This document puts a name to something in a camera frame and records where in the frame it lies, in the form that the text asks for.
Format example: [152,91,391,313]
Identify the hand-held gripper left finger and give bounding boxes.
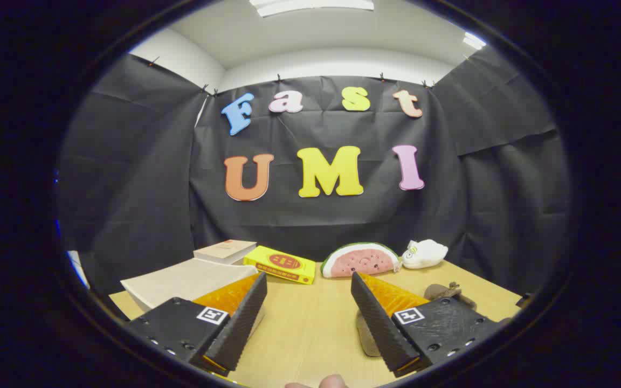
[127,272,268,377]

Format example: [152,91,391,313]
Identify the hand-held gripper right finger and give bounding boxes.
[350,271,510,378]

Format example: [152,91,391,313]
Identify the brown fuzzy shoe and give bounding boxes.
[356,311,381,357]
[424,281,478,310]

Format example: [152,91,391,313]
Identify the cream storage box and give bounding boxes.
[121,258,267,337]

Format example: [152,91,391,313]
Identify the watermelon slice plush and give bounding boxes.
[321,242,401,279]

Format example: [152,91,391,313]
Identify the yellow book with red circle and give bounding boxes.
[243,246,316,285]

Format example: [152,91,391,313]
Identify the white plush toy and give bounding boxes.
[401,239,449,269]

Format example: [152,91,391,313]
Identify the long ceiling light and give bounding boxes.
[250,0,375,18]

